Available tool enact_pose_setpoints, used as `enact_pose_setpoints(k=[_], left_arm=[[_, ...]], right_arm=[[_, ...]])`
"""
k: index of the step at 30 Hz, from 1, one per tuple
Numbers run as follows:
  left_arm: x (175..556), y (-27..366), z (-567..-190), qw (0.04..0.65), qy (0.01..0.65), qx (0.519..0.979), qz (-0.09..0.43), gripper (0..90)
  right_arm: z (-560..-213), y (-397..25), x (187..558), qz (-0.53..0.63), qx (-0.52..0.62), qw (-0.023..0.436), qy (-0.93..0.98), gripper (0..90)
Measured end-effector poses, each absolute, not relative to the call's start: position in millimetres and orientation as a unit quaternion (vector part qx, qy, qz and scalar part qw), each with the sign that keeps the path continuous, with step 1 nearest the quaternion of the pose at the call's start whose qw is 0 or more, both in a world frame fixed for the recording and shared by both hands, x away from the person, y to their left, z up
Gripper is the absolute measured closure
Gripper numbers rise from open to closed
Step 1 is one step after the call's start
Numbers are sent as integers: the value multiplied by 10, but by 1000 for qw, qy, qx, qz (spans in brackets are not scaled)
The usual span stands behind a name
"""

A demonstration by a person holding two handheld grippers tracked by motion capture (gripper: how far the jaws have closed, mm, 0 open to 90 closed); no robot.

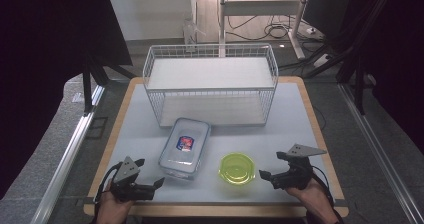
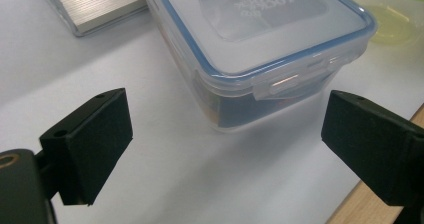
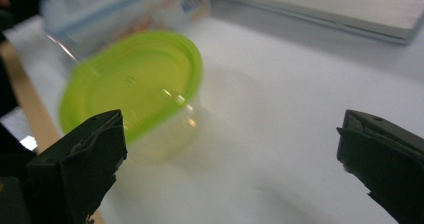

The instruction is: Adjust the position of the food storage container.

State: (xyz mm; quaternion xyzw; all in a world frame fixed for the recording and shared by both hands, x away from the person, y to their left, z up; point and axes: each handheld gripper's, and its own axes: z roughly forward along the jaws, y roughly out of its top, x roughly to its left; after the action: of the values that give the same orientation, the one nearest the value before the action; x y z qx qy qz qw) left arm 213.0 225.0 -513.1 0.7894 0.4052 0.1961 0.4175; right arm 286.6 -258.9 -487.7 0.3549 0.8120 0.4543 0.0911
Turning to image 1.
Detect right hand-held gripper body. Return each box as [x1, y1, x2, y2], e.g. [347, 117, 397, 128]
[271, 143, 328, 190]

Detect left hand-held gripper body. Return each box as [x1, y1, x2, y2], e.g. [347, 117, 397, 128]
[110, 156, 156, 202]

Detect green plastic bowl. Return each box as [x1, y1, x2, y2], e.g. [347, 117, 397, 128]
[218, 152, 257, 186]

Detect clear plastic container blue lid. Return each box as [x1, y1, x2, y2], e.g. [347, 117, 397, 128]
[158, 117, 212, 182]

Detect white wire shelf rack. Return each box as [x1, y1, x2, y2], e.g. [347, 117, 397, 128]
[142, 43, 280, 129]

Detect person's left hand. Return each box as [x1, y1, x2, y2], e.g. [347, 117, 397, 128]
[95, 180, 135, 224]

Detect grey table mat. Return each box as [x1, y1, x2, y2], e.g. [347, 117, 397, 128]
[93, 82, 336, 205]

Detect black metal stand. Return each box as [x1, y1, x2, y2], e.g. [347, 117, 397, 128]
[82, 53, 136, 116]
[304, 43, 368, 116]

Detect white power strip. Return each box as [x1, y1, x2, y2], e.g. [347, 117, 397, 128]
[313, 53, 332, 69]

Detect black curtain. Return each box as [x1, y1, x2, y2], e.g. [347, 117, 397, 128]
[0, 0, 134, 200]
[328, 0, 424, 152]

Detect clear plastic holder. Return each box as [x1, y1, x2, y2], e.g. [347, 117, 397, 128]
[182, 15, 207, 53]

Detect left hand-held gripper black cable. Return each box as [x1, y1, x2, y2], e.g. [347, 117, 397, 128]
[94, 162, 124, 205]

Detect hand-held gripper black cable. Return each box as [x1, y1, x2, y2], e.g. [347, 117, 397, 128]
[311, 173, 336, 209]
[94, 162, 124, 205]

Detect right hand-held gripper black cable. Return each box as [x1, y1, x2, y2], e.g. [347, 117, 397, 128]
[311, 173, 336, 209]

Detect aluminium rail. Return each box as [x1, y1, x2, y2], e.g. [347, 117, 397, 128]
[30, 84, 106, 224]
[337, 83, 424, 224]

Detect black floor cables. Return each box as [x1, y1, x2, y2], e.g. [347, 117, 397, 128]
[226, 13, 321, 72]

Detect white desk frame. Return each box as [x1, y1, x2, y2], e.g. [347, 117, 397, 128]
[218, 0, 312, 60]

